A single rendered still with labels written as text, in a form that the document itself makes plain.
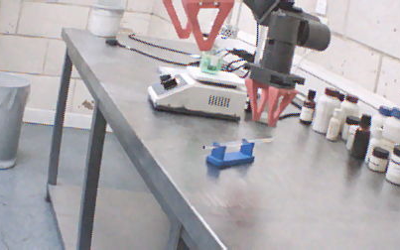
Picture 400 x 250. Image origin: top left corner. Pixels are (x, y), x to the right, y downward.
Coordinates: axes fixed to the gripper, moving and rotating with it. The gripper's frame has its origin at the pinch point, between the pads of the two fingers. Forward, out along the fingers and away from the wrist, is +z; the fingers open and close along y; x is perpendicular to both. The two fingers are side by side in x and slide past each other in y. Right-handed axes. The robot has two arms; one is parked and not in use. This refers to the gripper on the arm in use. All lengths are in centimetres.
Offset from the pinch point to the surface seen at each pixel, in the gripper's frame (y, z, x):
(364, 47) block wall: 15, -17, -62
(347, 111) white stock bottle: 7.2, 0.1, -45.3
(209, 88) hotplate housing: 25.3, 0.6, -12.8
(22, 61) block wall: 255, 38, -104
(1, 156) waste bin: 180, 71, -53
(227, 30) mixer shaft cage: 52, -11, -46
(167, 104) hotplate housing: 30.1, 5.7, -5.9
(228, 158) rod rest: 0.2, 7.2, 7.3
